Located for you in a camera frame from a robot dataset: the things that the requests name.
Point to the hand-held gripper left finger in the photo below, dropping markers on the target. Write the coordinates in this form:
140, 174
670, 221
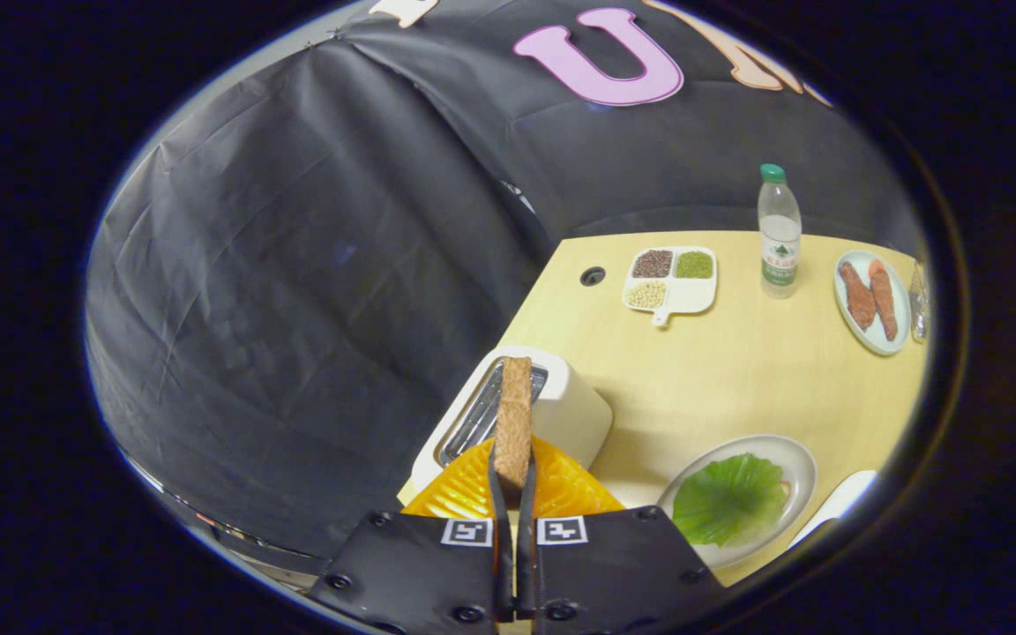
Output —
411, 573

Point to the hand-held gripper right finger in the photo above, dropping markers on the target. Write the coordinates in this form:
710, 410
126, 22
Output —
623, 573

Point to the green lettuce leaf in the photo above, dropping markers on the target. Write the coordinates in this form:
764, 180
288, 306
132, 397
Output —
728, 498

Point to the toasted bread slice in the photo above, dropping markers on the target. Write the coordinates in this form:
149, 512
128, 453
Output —
514, 423

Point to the white toaster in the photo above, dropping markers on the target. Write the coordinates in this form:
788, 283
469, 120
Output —
574, 414

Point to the round beige plate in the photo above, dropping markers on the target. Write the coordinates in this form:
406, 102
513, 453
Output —
795, 467

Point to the white rectangular plate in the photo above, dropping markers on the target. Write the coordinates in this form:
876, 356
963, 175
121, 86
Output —
843, 498

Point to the white divided grain tray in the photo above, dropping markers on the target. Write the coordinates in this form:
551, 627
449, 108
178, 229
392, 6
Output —
689, 295

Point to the pale green plate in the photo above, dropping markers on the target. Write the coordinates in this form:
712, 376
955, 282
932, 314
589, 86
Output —
852, 326

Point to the clear water bottle green cap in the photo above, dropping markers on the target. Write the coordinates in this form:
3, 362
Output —
779, 247

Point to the brown meat piece orange tip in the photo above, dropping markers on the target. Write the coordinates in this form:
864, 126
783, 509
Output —
884, 300

